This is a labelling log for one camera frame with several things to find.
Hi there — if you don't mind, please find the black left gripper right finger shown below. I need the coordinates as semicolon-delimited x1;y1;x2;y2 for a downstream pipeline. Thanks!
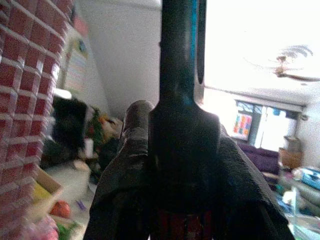
212;122;296;240

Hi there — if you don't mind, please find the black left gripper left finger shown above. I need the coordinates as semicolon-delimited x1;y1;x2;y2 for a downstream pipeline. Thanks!
84;99;154;240

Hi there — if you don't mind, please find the dark broom handle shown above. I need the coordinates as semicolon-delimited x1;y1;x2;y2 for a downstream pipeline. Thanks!
148;0;222;216

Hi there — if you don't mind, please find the purple sofa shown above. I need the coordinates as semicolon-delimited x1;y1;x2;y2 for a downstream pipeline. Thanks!
236;141;281;177

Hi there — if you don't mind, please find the green plant with flowers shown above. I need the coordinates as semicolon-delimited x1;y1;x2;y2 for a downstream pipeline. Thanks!
86;106;107;153

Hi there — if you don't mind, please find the brown cardboard box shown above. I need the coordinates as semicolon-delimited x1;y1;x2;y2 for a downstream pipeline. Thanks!
278;136;304;170

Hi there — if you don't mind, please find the window with colourful panes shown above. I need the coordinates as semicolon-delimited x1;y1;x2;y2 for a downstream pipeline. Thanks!
232;99;305;152

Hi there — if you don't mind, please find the black fluffy object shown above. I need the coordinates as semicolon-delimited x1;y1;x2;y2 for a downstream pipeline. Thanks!
43;96;89;163

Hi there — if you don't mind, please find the blue and white box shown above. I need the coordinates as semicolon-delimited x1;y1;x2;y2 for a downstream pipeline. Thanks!
298;167;320;191

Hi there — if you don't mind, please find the open cardboard box, yellow inside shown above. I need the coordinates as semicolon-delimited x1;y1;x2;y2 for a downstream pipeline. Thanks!
31;166;64;210

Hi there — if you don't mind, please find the brown ceiling fan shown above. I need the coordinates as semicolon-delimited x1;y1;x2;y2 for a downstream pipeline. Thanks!
246;44;320;83

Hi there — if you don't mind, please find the pastel wall poster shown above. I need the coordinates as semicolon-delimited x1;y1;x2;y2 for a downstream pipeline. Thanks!
61;37;90;95

